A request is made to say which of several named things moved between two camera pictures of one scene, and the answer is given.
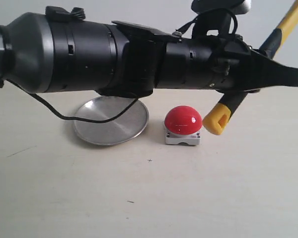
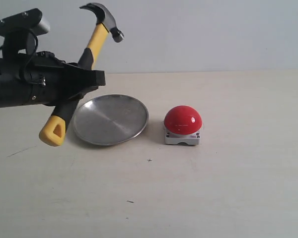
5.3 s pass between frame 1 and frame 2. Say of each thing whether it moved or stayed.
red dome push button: stayed
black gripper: moved
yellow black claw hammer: moved
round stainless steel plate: stayed
